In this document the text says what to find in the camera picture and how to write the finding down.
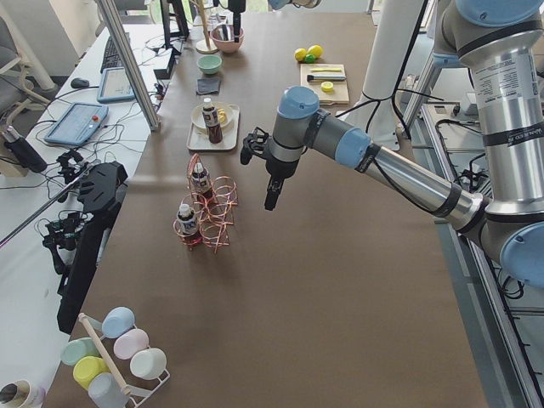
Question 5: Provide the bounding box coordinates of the teach pendant tablet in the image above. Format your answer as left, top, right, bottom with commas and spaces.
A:
97, 67, 135, 104
43, 103, 109, 146

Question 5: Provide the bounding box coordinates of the pale green cup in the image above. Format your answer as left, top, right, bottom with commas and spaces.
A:
60, 337, 99, 366

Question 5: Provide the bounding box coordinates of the ring pastry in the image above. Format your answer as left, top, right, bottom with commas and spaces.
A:
217, 108, 229, 126

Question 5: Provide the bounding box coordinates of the metal muddler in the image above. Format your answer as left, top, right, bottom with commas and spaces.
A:
306, 73, 346, 82

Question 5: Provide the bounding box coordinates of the wooden cutting board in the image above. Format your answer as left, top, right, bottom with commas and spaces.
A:
299, 64, 349, 105

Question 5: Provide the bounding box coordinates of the white plate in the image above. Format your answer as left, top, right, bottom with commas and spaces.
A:
191, 101, 235, 130

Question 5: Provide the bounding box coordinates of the copper wire bottle rack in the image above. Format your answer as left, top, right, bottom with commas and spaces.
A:
173, 154, 239, 251

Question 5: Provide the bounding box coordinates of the metal ice scoop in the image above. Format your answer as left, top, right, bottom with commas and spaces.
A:
217, 24, 232, 42

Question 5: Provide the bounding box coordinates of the paper cup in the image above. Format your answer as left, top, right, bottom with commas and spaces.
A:
1, 380, 46, 408

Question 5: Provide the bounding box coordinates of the computer mouse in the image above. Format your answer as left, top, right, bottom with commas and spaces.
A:
70, 77, 90, 89

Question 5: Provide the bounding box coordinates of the yellow plastic knife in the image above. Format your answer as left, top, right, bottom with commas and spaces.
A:
310, 67, 343, 72

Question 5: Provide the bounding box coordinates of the pink bowl with ice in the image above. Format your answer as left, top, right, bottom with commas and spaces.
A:
211, 25, 245, 54

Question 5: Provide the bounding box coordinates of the tea bottle dark red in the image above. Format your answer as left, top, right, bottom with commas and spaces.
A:
202, 98, 223, 145

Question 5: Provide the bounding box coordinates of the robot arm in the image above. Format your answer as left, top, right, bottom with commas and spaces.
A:
212, 0, 321, 43
241, 1, 543, 287

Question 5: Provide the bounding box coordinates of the aluminium frame post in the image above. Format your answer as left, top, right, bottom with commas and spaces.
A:
95, 0, 160, 131

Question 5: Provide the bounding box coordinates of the wooden cup tree stand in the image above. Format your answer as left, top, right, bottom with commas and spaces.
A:
190, 0, 218, 54

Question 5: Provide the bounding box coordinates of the half lemon slice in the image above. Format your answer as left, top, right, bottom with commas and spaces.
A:
320, 81, 334, 94

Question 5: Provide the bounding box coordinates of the grey folded cloth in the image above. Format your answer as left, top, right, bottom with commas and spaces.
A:
195, 77, 221, 95

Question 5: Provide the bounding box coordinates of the green lime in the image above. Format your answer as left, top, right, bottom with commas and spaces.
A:
303, 54, 317, 64

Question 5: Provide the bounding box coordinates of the white serving tray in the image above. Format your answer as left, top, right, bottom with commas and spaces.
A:
186, 105, 240, 151

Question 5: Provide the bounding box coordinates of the yellow lemon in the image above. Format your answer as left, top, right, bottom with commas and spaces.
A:
308, 44, 324, 59
294, 48, 308, 62

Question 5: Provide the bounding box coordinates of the yellow cup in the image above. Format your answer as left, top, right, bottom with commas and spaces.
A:
72, 356, 110, 390

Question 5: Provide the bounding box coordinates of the white cup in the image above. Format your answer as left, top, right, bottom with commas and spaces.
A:
129, 348, 167, 380

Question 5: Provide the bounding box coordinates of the grey blue cup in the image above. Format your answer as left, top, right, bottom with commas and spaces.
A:
88, 372, 128, 408

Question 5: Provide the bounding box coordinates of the black thermos bottle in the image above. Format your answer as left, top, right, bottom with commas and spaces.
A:
1, 125, 48, 173

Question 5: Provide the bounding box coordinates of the tea bottle in rack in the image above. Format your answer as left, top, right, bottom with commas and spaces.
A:
177, 203, 202, 246

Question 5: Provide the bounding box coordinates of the black keyboard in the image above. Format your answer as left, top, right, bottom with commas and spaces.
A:
99, 37, 123, 73

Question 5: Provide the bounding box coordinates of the pink cup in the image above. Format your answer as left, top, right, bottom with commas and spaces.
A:
113, 328, 150, 360

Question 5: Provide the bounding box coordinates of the white wire cup rack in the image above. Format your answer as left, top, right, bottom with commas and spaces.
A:
89, 316, 170, 407

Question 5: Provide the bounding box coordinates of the wooden rack rod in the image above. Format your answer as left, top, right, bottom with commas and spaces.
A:
78, 313, 131, 395

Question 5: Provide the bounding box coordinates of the mint green bowl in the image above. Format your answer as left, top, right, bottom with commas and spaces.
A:
196, 54, 223, 75

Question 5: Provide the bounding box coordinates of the black stand frame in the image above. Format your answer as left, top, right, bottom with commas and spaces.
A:
57, 161, 128, 334

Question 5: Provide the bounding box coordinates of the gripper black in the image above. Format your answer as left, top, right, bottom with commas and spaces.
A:
212, 0, 247, 43
240, 127, 299, 211

